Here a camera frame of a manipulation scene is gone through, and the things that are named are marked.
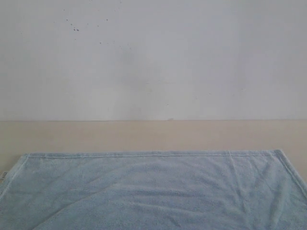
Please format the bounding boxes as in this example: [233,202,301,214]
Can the light blue terry towel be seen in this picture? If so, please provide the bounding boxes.
[0,150,307,230]

